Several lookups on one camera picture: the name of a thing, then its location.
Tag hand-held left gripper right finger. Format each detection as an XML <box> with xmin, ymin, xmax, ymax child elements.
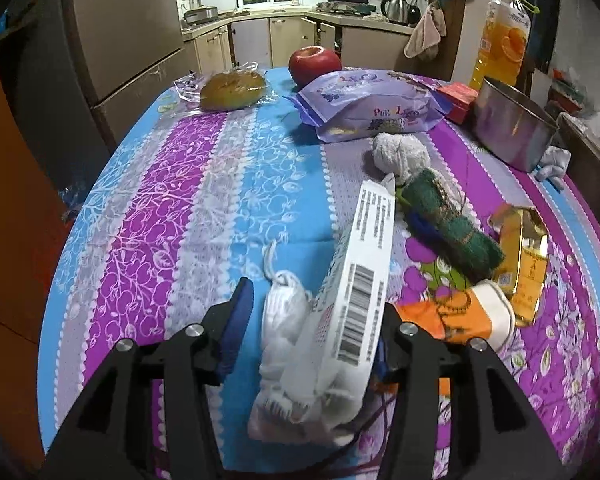
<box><xmin>375</xmin><ymin>302</ymin><xmax>571</xmax><ymax>480</ymax></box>

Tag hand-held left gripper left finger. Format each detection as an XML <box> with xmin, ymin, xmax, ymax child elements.
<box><xmin>45</xmin><ymin>276</ymin><xmax>256</xmax><ymax>480</ymax></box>

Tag white face mask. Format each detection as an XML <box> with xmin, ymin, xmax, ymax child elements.
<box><xmin>259</xmin><ymin>240</ymin><xmax>315</xmax><ymax>376</ymax></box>

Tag orange and white packet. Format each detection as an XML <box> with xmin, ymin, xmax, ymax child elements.
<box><xmin>395</xmin><ymin>280</ymin><xmax>516</xmax><ymax>356</ymax></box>

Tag white plastic bag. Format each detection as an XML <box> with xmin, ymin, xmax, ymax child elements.
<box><xmin>247</xmin><ymin>174</ymin><xmax>397</xmax><ymax>448</ymax></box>

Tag green scouring pad roll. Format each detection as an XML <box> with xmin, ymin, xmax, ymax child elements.
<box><xmin>397</xmin><ymin>167</ymin><xmax>506</xmax><ymax>283</ymax></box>

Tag gold foil wrapper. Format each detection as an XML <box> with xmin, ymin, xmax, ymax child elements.
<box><xmin>487</xmin><ymin>204</ymin><xmax>551</xmax><ymax>328</ymax></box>

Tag floral purple blue tablecloth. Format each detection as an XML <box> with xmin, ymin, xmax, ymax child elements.
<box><xmin>37</xmin><ymin>65</ymin><xmax>600</xmax><ymax>480</ymax></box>

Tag white cloth ball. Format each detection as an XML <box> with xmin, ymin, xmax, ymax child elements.
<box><xmin>371</xmin><ymin>131</ymin><xmax>431</xmax><ymax>183</ymax></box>

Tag blue plastic bag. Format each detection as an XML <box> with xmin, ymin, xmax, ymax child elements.
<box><xmin>57</xmin><ymin>182</ymin><xmax>88</xmax><ymax>221</ymax></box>

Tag bread bun in plastic bag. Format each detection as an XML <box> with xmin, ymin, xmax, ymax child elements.
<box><xmin>172</xmin><ymin>62</ymin><xmax>276</xmax><ymax>113</ymax></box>

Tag grey glove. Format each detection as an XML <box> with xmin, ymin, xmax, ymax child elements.
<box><xmin>532</xmin><ymin>145</ymin><xmax>573</xmax><ymax>191</ymax></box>

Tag purple snack packet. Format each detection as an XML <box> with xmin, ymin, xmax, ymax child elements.
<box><xmin>285</xmin><ymin>71</ymin><xmax>453</xmax><ymax>143</ymax></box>

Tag orange wooden cabinet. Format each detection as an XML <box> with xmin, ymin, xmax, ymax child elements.
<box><xmin>0</xmin><ymin>50</ymin><xmax>76</xmax><ymax>411</ymax></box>

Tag wooden side table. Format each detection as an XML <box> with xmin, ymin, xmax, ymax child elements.
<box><xmin>555</xmin><ymin>110</ymin><xmax>600</xmax><ymax>241</ymax></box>

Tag small red box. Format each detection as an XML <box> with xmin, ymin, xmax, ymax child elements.
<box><xmin>435</xmin><ymin>82</ymin><xmax>481</xmax><ymax>126</ymax></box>

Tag red apple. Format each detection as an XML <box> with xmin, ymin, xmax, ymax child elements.
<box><xmin>288</xmin><ymin>45</ymin><xmax>342</xmax><ymax>86</ymax></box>

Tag cream kitchen base cabinets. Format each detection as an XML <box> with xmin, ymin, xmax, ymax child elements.
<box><xmin>182</xmin><ymin>10</ymin><xmax>416</xmax><ymax>76</ymax></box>

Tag white plastic sheet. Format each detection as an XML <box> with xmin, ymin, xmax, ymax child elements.
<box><xmin>562</xmin><ymin>107</ymin><xmax>600</xmax><ymax>161</ymax></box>

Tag grey refrigerator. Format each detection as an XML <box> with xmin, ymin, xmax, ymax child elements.
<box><xmin>55</xmin><ymin>0</ymin><xmax>201</xmax><ymax>146</ymax></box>

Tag steel electric pan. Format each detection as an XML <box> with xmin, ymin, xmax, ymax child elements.
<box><xmin>182</xmin><ymin>6</ymin><xmax>220</xmax><ymax>26</ymax></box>

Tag stacked red green bowls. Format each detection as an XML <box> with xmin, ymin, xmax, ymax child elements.
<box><xmin>550</xmin><ymin>67</ymin><xmax>588</xmax><ymax>111</ymax></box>

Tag hanging pink towel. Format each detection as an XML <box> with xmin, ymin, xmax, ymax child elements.
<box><xmin>404</xmin><ymin>2</ymin><xmax>448</xmax><ymax>61</ymax></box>

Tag orange juice bottle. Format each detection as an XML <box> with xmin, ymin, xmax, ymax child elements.
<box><xmin>469</xmin><ymin>0</ymin><xmax>540</xmax><ymax>92</ymax></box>

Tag steel kettle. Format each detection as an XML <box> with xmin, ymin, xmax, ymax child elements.
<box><xmin>380</xmin><ymin>0</ymin><xmax>421</xmax><ymax>26</ymax></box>

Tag dark window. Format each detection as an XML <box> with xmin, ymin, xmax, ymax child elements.
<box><xmin>510</xmin><ymin>0</ymin><xmax>561</xmax><ymax>73</ymax></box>

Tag steel pot with handle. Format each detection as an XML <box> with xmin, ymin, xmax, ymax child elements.
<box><xmin>472</xmin><ymin>76</ymin><xmax>561</xmax><ymax>173</ymax></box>

